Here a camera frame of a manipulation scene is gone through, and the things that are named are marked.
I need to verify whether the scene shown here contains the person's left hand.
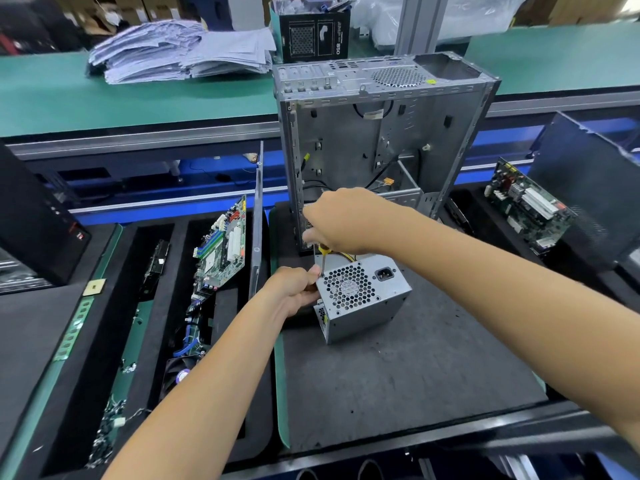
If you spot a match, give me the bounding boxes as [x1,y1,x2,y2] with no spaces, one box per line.
[257,263,324,323]

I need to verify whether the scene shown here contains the person's right hand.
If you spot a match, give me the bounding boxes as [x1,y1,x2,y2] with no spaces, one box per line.
[301,187,408,257]

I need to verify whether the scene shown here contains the silver power supply unit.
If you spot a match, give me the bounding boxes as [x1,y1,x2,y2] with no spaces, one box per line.
[312,251,414,347]

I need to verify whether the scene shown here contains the person's right forearm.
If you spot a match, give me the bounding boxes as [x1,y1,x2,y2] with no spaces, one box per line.
[388,203,640,454]

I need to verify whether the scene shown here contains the person's left forearm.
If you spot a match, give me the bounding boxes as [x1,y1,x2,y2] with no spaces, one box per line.
[98,297,279,480]

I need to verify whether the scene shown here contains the silver metal computer case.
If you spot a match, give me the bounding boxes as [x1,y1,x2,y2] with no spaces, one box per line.
[271,51,502,253]

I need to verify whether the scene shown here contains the person's right black shoe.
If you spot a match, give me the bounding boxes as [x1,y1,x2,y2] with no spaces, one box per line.
[354,457,387,480]

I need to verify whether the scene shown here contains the dark grey case side panel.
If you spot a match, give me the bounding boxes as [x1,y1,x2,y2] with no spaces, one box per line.
[247,143,267,303]

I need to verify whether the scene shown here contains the green motherboard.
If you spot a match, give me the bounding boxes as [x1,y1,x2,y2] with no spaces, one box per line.
[191,193,250,295]

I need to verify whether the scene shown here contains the small black rectangular component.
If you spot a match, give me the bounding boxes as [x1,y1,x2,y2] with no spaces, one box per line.
[139,237,172,298]

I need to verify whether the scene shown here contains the black foam tray with slots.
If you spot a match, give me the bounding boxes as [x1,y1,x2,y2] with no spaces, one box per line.
[25,217,275,478]

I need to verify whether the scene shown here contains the black foam work mat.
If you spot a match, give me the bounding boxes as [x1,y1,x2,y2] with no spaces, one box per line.
[0,225,116,461]
[267,197,551,453]

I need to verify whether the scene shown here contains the green board with white parts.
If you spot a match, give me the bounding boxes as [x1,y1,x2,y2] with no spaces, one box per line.
[484,157,579,258]

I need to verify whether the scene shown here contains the black cardboard box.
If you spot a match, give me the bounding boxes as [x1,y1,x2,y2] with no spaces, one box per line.
[277,7,354,65]

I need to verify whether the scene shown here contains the long green memory strip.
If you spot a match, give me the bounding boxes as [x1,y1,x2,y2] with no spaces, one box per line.
[86,297,157,468]
[0,225,127,480]

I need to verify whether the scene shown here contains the clear plastic bag pile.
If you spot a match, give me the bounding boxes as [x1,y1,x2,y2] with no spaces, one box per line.
[348,0,532,52]

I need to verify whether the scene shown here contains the large black metal panel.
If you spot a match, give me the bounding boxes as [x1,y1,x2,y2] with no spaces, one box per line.
[527,111,640,278]

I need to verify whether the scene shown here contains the stack of grey paper sheets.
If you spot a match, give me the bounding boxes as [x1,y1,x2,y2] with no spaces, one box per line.
[87,19,279,87]

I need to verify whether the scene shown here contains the black foam tray with recess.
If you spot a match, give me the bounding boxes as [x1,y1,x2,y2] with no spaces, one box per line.
[443,183,640,318]

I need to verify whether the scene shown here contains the black rectangular device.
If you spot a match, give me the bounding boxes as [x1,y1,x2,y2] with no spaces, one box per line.
[0,143,92,294]

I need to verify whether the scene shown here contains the green conveyor belt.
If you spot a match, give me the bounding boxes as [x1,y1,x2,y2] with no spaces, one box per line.
[0,19,640,141]

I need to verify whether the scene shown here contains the stack of brown cardboard boxes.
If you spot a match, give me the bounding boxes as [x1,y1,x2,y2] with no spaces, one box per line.
[513,0,640,29]

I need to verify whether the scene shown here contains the blue data cables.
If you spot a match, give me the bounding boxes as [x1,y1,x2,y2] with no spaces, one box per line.
[170,323,208,363]

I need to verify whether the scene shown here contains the grey metal conveyor rail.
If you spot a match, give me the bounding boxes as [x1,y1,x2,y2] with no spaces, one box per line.
[5,89,640,164]

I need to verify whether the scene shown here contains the grey metal post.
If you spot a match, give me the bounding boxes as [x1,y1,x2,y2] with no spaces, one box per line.
[394,0,452,59]

